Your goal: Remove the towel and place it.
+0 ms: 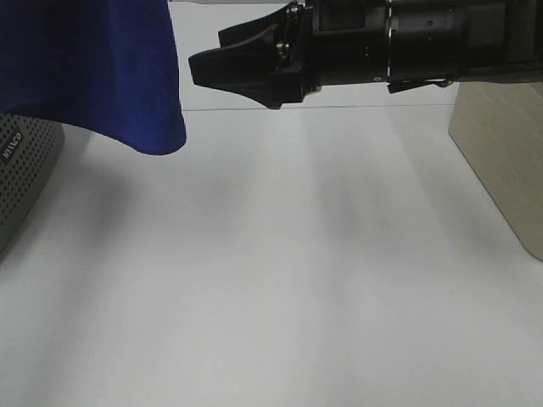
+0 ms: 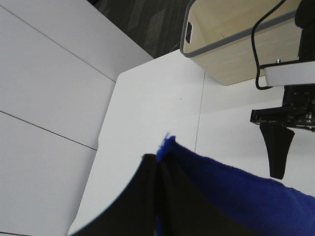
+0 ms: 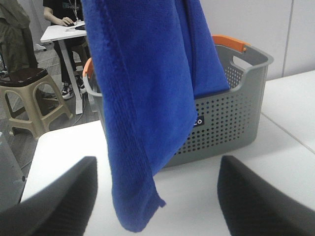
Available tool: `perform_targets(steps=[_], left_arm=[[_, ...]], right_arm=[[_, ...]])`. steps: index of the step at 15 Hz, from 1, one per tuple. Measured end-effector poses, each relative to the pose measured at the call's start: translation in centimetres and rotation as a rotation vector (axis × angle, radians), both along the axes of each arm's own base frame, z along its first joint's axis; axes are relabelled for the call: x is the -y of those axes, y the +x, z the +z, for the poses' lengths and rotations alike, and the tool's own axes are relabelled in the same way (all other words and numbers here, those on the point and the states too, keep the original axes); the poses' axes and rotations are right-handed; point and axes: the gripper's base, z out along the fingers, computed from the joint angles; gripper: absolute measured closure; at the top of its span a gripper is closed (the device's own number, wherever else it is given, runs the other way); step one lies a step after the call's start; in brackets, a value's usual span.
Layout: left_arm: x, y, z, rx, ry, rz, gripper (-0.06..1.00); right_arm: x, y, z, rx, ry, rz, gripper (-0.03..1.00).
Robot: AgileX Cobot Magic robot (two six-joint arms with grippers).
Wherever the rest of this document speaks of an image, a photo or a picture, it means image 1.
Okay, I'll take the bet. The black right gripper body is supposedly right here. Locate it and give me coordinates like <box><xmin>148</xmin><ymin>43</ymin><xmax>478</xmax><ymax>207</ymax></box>
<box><xmin>270</xmin><ymin>1</ymin><xmax>392</xmax><ymax>109</ymax></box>

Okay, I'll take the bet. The blue microfibre towel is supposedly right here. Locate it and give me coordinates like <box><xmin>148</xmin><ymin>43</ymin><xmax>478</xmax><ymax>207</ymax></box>
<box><xmin>1</xmin><ymin>1</ymin><xmax>186</xmax><ymax>155</ymax></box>

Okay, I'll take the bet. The beige bin with grey rim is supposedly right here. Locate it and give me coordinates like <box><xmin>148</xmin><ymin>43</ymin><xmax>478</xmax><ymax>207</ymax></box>
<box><xmin>448</xmin><ymin>82</ymin><xmax>542</xmax><ymax>260</ymax></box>

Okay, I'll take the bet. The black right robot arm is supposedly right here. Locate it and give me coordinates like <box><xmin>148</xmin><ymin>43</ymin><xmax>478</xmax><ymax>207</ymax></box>
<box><xmin>188</xmin><ymin>1</ymin><xmax>542</xmax><ymax>109</ymax></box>

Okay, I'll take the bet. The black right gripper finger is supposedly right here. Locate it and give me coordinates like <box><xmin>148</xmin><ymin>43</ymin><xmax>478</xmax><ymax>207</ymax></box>
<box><xmin>188</xmin><ymin>44</ymin><xmax>281</xmax><ymax>109</ymax></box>
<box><xmin>218</xmin><ymin>4</ymin><xmax>289</xmax><ymax>47</ymax></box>

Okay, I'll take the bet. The grey perforated plastic basket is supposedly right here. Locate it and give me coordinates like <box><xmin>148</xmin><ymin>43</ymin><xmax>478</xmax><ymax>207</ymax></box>
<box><xmin>1</xmin><ymin>114</ymin><xmax>65</xmax><ymax>257</ymax></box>

